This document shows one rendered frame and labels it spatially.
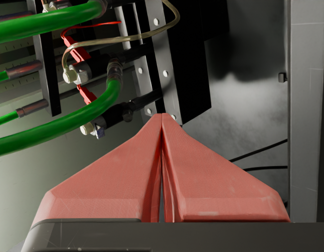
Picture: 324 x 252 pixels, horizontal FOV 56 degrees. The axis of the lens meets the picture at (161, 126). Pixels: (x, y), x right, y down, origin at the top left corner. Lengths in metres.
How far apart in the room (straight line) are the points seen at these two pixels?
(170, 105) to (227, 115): 0.17
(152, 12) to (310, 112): 0.26
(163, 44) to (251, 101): 0.21
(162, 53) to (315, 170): 0.27
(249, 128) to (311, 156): 0.22
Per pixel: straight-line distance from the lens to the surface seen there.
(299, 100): 0.41
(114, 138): 0.84
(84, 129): 0.45
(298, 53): 0.39
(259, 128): 0.61
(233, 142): 0.67
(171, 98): 0.50
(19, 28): 0.25
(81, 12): 0.27
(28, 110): 0.62
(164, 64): 0.49
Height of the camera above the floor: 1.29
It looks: 34 degrees down
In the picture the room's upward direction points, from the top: 120 degrees counter-clockwise
